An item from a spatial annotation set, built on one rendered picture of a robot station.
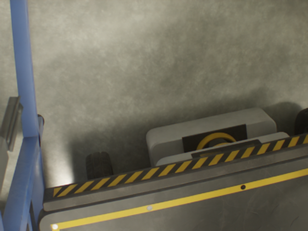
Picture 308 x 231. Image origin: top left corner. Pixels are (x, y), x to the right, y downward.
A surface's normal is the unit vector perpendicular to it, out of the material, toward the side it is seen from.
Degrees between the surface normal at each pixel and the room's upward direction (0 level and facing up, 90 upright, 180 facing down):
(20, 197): 90
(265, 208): 0
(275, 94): 0
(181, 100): 0
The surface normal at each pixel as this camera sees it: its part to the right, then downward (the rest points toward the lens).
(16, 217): -0.03, -0.94
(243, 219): 0.14, 0.32
